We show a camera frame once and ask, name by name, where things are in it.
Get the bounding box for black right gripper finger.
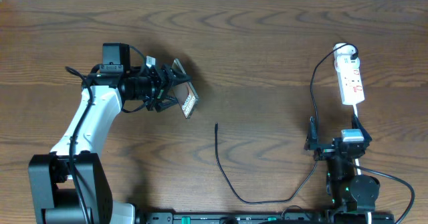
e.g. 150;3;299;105
351;114;371;140
304;116;318;150

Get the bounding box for white power strip red switches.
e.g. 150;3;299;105
333;43;364;106

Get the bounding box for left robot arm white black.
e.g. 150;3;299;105
28;43;191;223

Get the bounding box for black USB charging cable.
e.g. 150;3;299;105
214;43;360;205

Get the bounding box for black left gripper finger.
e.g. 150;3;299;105
162;64;192;84
155;96;178;112

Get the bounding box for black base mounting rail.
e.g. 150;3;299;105
135;209;395;224

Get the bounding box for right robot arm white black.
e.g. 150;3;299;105
305;116;380;223

